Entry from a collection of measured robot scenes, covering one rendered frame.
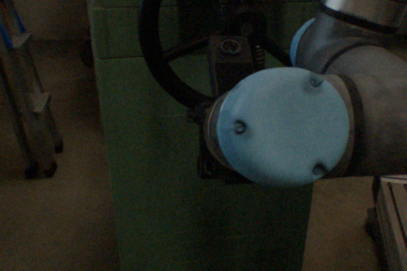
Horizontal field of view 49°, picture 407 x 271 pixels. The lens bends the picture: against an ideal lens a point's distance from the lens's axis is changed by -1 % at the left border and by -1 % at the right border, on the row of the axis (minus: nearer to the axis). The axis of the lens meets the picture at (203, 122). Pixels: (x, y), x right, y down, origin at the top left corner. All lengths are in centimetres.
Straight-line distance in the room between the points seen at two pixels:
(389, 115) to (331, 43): 13
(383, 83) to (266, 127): 10
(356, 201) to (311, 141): 143
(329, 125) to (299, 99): 2
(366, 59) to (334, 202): 132
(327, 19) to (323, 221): 120
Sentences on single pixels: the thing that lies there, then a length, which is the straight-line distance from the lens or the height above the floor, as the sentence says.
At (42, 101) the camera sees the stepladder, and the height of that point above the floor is 27.
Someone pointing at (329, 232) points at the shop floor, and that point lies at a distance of 154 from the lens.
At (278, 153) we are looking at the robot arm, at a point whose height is 84.
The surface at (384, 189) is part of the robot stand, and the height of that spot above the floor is 23.
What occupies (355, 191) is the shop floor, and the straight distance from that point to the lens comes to 175.
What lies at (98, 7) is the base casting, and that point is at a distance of 81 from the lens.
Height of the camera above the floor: 98
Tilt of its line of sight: 27 degrees down
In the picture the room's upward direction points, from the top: straight up
